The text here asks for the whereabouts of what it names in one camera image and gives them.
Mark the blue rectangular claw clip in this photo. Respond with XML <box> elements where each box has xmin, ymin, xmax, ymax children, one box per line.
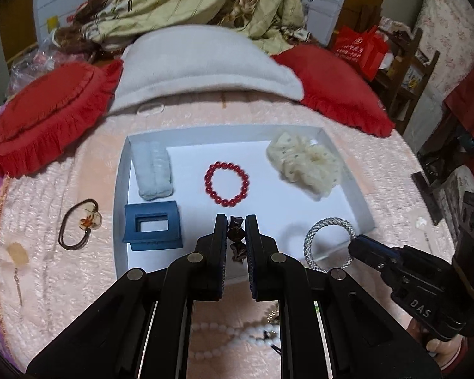
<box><xmin>122</xmin><ymin>201</ymin><xmax>183</xmax><ymax>251</ymax></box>

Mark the silver braided bangle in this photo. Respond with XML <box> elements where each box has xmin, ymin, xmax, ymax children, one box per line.
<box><xmin>303</xmin><ymin>216</ymin><xmax>357</xmax><ymax>273</ymax></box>

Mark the dark star bead bracelet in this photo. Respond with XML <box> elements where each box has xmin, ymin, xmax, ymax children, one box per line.
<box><xmin>226</xmin><ymin>215</ymin><xmax>247</xmax><ymax>265</ymax></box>

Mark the white pearl bead necklace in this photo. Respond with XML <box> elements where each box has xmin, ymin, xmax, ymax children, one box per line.
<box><xmin>187</xmin><ymin>321</ymin><xmax>281</xmax><ymax>362</ymax></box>

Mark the red bead bracelet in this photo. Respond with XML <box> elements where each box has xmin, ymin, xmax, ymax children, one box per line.
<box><xmin>204</xmin><ymin>161</ymin><xmax>250</xmax><ymax>209</ymax></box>

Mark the cream dotted organza scrunchie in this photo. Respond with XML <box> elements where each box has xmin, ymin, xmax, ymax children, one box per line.
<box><xmin>266</xmin><ymin>132</ymin><xmax>343</xmax><ymax>198</ymax></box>

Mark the light blue fuzzy hair clip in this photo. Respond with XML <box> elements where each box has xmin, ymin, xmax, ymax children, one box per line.
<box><xmin>131</xmin><ymin>141</ymin><xmax>173</xmax><ymax>201</ymax></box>

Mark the white shallow cardboard tray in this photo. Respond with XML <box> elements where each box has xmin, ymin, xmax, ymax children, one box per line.
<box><xmin>112</xmin><ymin>123</ymin><xmax>377</xmax><ymax>285</ymax></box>

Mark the pink textured bedspread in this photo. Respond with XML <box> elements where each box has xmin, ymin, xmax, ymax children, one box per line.
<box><xmin>0</xmin><ymin>92</ymin><xmax>454</xmax><ymax>369</ymax></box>

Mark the red ruffled pillow right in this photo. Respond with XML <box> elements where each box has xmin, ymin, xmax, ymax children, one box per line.
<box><xmin>272</xmin><ymin>44</ymin><xmax>395</xmax><ymax>138</ymax></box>

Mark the red ruffled pillow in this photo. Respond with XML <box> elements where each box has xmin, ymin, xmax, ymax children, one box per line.
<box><xmin>0</xmin><ymin>60</ymin><xmax>123</xmax><ymax>178</ymax></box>
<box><xmin>272</xmin><ymin>44</ymin><xmax>395</xmax><ymax>138</ymax></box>

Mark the red gift bag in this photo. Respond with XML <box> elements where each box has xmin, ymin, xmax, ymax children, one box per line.
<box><xmin>331</xmin><ymin>26</ymin><xmax>389</xmax><ymax>81</ymax></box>

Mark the white fleece pillow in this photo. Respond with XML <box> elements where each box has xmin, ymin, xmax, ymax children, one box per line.
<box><xmin>108</xmin><ymin>25</ymin><xmax>304</xmax><ymax>115</ymax></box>

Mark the red ruffled pillow left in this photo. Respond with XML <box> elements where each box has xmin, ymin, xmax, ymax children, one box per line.
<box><xmin>0</xmin><ymin>60</ymin><xmax>123</xmax><ymax>178</ymax></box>

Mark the floral beige quilt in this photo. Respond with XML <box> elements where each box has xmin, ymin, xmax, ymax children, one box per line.
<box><xmin>53</xmin><ymin>0</ymin><xmax>307</xmax><ymax>55</ymax></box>

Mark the brown hair tie with charm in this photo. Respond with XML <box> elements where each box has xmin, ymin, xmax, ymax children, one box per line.
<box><xmin>57</xmin><ymin>197</ymin><xmax>104</xmax><ymax>251</ymax></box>

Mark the clear thin hair tie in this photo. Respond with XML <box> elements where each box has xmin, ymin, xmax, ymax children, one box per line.
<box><xmin>136</xmin><ymin>102</ymin><xmax>166</xmax><ymax>117</ymax></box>

